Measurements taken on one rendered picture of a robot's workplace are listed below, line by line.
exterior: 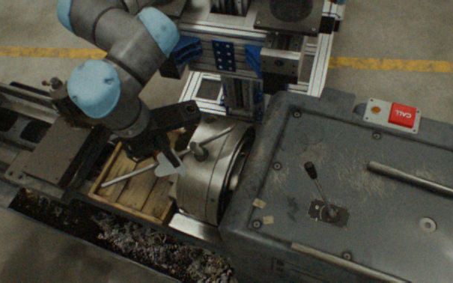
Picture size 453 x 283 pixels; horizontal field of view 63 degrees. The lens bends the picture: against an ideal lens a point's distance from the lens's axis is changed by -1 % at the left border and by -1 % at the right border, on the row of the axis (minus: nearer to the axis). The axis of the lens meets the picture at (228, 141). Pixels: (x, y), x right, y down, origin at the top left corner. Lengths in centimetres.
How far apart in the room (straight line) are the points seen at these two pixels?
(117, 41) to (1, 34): 317
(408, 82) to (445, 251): 199
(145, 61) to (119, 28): 7
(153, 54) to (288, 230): 49
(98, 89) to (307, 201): 55
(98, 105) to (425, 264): 72
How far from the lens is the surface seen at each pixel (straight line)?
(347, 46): 293
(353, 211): 90
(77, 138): 146
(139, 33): 60
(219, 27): 150
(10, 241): 263
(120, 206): 135
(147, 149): 74
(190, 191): 100
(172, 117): 72
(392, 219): 92
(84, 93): 56
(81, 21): 68
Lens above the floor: 209
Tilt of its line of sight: 60 degrees down
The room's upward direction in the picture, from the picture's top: 10 degrees counter-clockwise
